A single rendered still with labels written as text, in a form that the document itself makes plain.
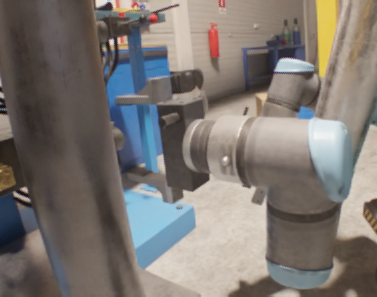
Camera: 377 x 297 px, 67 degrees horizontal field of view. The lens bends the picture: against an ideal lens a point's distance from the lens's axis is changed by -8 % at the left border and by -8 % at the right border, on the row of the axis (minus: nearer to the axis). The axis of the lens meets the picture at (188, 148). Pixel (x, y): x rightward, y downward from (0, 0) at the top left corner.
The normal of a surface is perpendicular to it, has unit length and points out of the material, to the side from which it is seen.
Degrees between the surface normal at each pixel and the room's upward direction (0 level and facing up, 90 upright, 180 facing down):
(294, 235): 90
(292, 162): 80
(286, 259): 90
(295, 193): 90
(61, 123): 90
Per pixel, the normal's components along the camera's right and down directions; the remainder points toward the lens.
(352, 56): -0.69, 0.22
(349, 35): -0.88, 0.09
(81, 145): 0.65, 0.15
